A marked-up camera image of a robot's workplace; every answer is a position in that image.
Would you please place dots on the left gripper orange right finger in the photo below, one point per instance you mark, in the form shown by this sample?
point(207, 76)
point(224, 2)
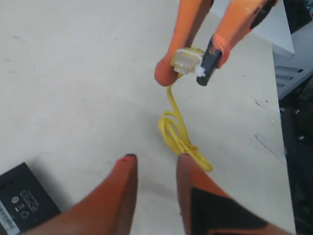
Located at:
point(208, 209)

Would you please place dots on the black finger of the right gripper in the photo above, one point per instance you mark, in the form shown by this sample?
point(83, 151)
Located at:
point(240, 17)

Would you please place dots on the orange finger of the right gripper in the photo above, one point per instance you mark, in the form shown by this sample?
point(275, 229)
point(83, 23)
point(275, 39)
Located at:
point(191, 14)

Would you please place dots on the small black box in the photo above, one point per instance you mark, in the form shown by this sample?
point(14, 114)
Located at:
point(24, 203)

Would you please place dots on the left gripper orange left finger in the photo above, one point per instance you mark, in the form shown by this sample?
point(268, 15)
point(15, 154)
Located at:
point(107, 210)

